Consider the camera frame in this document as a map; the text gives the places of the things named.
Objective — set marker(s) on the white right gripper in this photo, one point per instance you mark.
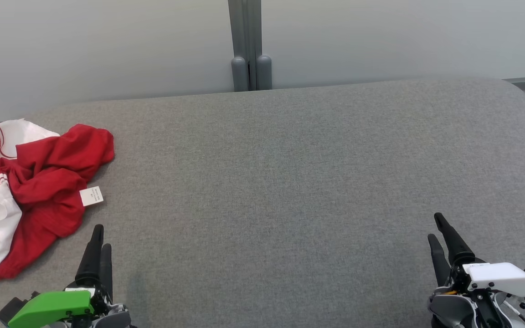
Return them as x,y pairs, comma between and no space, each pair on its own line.
499,278

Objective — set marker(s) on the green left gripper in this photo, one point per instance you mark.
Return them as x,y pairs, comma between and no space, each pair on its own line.
53,305

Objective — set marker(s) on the red and white t-shirt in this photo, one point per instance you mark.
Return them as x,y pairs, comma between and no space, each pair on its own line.
48,182

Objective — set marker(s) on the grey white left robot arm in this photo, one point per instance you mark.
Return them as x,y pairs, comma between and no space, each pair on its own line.
119,318

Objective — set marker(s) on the grey fabric sofa seat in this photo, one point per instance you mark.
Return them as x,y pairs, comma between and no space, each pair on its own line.
290,191

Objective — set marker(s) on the grey partition pole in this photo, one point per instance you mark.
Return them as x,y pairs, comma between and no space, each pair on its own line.
239,68
263,68

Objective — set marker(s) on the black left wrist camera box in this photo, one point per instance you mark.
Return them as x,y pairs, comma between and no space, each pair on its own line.
14,307

